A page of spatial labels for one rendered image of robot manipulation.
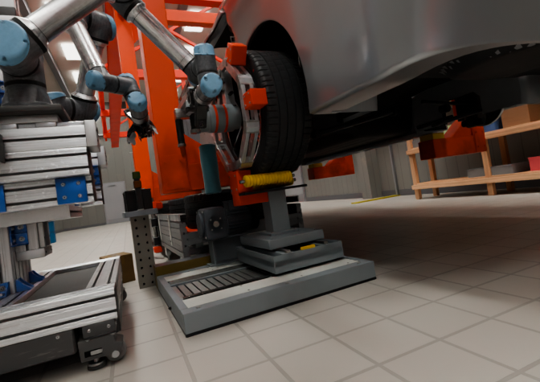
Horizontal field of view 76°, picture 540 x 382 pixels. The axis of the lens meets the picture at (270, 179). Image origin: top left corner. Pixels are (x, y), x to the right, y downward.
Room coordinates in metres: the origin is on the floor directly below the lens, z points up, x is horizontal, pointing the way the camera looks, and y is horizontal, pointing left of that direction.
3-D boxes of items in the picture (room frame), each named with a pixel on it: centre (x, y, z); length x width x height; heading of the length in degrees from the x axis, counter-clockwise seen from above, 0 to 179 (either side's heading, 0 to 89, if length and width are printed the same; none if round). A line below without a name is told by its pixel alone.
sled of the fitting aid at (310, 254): (1.80, -0.02, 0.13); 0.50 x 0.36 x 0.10; 25
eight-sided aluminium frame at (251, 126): (1.77, 0.15, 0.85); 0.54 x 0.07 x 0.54; 25
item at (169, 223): (3.24, 1.06, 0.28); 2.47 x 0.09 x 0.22; 25
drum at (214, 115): (1.74, 0.22, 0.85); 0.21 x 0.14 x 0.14; 115
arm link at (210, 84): (1.25, 0.17, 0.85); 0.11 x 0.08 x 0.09; 25
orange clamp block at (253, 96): (1.49, 0.01, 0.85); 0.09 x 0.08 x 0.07; 25
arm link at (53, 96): (1.61, 0.95, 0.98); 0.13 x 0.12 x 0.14; 148
